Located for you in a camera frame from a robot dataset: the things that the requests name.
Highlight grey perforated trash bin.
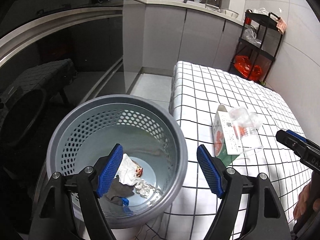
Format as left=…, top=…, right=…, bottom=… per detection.
left=46, top=95, right=187, bottom=229

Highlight grey kitchen cabinets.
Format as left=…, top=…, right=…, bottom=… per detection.
left=123, top=0, right=241, bottom=92

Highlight red checkered cloth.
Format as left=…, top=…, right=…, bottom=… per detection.
left=277, top=17, right=287, bottom=35

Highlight black metal shelf rack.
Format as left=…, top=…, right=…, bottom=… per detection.
left=228, top=8, right=287, bottom=86

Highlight clear plastic bag on shelf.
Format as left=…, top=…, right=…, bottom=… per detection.
left=242, top=28, right=261, bottom=47

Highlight clear plastic cup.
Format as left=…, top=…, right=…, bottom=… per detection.
left=228, top=108, right=263, bottom=153

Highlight blue ribbon bow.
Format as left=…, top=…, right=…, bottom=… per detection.
left=121, top=197, right=133, bottom=216

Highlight green white carton box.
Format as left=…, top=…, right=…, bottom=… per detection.
left=212, top=105, right=243, bottom=166

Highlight black built-in oven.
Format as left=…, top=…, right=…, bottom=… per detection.
left=1, top=0, right=124, bottom=177

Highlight dark grey rag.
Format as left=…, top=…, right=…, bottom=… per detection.
left=105, top=175, right=134, bottom=206

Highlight person's right hand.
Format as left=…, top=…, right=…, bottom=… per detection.
left=293, top=182, right=312, bottom=220

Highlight red gold snack wrapper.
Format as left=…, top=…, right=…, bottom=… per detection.
left=136, top=166, right=143, bottom=178

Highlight white paper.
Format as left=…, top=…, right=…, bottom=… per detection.
left=135, top=179, right=162, bottom=198

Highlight red plastic bag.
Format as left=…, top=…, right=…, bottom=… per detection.
left=234, top=55, right=263, bottom=81

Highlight white tissue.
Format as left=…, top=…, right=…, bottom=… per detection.
left=116, top=153, right=139, bottom=186

